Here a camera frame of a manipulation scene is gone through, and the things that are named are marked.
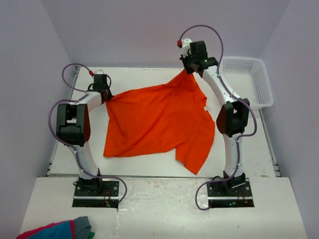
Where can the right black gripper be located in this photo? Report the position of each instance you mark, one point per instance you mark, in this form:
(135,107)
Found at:
(189,66)

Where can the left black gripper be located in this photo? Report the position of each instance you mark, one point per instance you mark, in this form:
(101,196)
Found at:
(107,94)

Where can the orange t shirt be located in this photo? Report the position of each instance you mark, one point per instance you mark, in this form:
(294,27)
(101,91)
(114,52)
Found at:
(160,118)

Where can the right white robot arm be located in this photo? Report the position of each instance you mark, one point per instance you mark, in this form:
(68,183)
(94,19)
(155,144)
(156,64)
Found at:
(233,115)

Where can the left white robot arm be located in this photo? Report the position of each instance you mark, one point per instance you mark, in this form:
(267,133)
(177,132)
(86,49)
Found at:
(73,130)

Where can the white plastic basket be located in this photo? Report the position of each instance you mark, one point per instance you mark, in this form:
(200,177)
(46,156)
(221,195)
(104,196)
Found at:
(248,77)

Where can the grey folded t shirt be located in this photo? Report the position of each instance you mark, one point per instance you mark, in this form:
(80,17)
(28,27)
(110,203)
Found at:
(82,227)

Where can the green folded t shirt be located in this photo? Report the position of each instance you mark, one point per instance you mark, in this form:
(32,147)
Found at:
(91,235)

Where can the teal folded t shirt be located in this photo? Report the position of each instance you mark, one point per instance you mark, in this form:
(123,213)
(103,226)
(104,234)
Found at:
(57,230)

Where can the pink folded t shirt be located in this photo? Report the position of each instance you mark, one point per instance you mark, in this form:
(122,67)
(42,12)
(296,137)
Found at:
(37,230)

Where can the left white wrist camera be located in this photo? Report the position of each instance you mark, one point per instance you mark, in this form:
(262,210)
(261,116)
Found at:
(99,72)

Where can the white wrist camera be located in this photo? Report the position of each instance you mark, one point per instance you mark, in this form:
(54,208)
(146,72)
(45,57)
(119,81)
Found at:
(99,72)
(186,46)

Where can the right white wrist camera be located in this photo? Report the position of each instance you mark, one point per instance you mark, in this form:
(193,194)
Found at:
(186,46)

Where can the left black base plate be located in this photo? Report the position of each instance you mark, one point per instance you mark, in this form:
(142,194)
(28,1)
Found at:
(99,196)

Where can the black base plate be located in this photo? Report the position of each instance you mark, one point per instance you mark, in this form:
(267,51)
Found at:
(99,196)
(221,196)

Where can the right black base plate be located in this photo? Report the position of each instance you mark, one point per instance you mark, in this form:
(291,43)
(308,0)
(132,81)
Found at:
(221,196)

